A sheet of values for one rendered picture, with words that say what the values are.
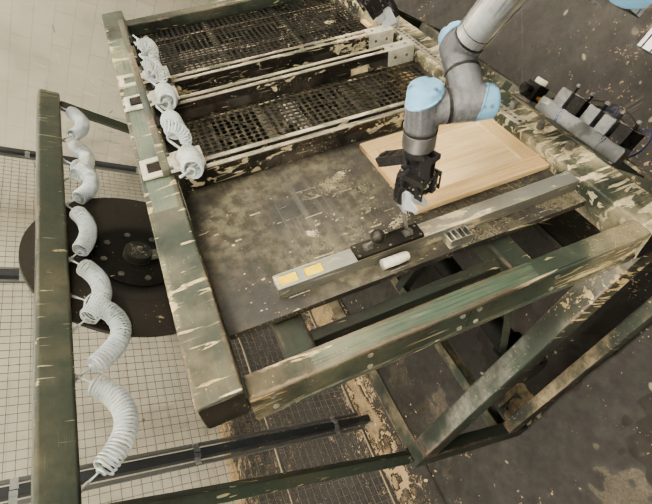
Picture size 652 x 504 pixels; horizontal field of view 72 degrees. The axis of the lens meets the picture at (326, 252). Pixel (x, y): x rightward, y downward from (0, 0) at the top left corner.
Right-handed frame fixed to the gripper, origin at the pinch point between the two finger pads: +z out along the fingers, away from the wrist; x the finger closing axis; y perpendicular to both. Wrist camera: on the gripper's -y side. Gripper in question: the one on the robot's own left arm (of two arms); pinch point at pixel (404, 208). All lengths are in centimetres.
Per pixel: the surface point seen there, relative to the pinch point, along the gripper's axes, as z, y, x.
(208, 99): 5, -96, 0
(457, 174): 10.1, -4.7, 32.1
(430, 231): 7.9, 6.0, 4.5
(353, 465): 97, 14, -35
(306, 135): 4, -49, 9
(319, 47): 4, -95, 56
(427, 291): 17.3, 14.5, -5.8
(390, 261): 9.2, 4.7, -10.2
